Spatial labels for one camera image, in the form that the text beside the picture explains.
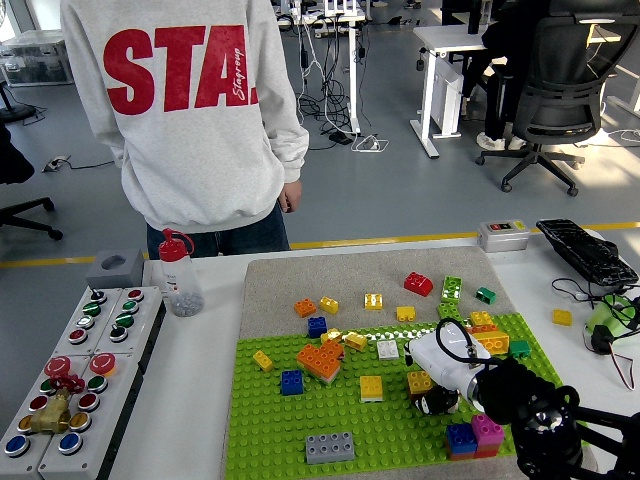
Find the person's left hand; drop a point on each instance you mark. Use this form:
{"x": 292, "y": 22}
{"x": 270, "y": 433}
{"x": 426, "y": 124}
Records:
{"x": 291, "y": 196}

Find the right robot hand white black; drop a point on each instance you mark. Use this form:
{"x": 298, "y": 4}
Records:
{"x": 445, "y": 360}

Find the green studded baseplate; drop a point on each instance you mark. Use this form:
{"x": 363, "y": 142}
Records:
{"x": 280, "y": 425}

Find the person's left forearm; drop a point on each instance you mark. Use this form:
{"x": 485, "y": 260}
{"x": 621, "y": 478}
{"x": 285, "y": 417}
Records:
{"x": 292, "y": 155}

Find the lime green long brick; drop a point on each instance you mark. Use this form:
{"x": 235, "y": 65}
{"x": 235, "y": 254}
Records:
{"x": 451, "y": 289}
{"x": 447, "y": 310}

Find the orange long brick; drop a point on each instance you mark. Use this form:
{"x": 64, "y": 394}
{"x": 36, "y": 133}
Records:
{"x": 485, "y": 328}

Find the yellow two-by-four brick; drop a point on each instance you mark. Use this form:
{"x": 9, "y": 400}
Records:
{"x": 495, "y": 342}

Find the white two-by-two brick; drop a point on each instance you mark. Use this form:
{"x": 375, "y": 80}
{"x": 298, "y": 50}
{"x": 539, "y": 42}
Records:
{"x": 389, "y": 350}

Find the dark green small brick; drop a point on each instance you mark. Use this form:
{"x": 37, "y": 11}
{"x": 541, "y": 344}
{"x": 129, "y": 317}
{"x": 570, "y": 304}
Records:
{"x": 520, "y": 348}
{"x": 485, "y": 295}

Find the black power adapter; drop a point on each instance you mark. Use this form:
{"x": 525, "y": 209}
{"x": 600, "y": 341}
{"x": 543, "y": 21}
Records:
{"x": 341, "y": 138}

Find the yellow on white brick stack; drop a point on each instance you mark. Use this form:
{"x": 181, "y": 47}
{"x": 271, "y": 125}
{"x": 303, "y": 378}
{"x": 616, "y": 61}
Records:
{"x": 371, "y": 386}

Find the red sloped brick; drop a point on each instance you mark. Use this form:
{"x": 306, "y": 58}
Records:
{"x": 418, "y": 284}

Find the grey-brown mat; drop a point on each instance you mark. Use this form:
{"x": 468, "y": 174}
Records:
{"x": 350, "y": 280}

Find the orange two-by-two brick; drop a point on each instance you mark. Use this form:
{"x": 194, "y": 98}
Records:
{"x": 305, "y": 308}

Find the orange layered brick stack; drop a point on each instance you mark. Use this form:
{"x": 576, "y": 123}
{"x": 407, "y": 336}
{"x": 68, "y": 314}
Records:
{"x": 320, "y": 361}

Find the blue two-by-two brick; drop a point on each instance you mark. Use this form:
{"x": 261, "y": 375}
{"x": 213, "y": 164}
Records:
{"x": 318, "y": 327}
{"x": 292, "y": 383}

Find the white standing desk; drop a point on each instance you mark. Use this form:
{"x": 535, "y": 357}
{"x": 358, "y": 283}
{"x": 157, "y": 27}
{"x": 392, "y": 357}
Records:
{"x": 353, "y": 75}
{"x": 632, "y": 100}
{"x": 445, "y": 40}

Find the grey two-by-four brick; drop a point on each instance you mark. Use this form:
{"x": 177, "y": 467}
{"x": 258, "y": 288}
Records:
{"x": 330, "y": 447}

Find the clear bottle red cap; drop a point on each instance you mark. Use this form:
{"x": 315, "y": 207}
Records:
{"x": 180, "y": 290}

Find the yellow narrow brick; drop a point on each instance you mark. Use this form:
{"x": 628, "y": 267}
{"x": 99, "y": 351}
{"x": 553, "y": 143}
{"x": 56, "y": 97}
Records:
{"x": 264, "y": 361}

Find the black wrapped keyboard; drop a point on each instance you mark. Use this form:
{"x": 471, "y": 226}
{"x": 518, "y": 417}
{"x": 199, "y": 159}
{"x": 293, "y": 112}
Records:
{"x": 585, "y": 252}

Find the grey block round hole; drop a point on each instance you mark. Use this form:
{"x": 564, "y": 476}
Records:
{"x": 130, "y": 272}

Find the white computer tower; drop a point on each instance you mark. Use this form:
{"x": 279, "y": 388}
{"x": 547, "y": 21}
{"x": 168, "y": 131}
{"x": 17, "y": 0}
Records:
{"x": 447, "y": 100}

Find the grey four-button control box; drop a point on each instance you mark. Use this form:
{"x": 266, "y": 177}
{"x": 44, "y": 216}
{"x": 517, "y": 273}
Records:
{"x": 149, "y": 320}
{"x": 91, "y": 309}

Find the seated person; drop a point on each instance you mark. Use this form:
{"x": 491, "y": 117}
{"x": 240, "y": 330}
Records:
{"x": 497, "y": 110}

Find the grey floor socket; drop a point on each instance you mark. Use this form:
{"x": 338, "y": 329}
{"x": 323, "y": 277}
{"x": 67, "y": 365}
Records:
{"x": 55, "y": 164}

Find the black swivel chair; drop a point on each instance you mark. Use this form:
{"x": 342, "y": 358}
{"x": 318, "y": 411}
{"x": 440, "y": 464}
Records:
{"x": 25, "y": 210}

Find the black stand base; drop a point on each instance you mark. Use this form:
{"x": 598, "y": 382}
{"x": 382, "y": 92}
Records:
{"x": 15, "y": 112}

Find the grey emergency-stop button box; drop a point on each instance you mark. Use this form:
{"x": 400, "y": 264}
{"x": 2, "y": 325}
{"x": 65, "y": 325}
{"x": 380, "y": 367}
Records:
{"x": 100, "y": 450}
{"x": 57, "y": 366}

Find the black mesh office chair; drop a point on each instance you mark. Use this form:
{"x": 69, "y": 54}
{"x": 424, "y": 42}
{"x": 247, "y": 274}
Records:
{"x": 565, "y": 90}

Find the clear storage crate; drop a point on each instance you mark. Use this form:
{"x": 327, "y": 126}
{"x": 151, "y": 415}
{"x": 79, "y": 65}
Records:
{"x": 30, "y": 60}

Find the brass valve red handwheel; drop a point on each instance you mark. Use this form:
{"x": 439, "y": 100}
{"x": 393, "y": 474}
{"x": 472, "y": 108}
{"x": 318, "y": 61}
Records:
{"x": 50, "y": 417}

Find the grey switch box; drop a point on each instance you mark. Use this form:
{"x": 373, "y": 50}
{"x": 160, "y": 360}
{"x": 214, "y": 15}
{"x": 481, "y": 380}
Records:
{"x": 502, "y": 240}

